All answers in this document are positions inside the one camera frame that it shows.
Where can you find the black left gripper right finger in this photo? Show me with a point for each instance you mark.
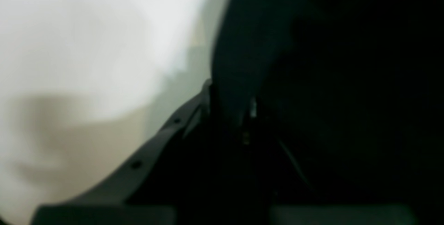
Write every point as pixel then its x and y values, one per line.
pixel 354 86

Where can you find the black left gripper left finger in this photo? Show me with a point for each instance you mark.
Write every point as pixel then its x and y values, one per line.
pixel 105 204

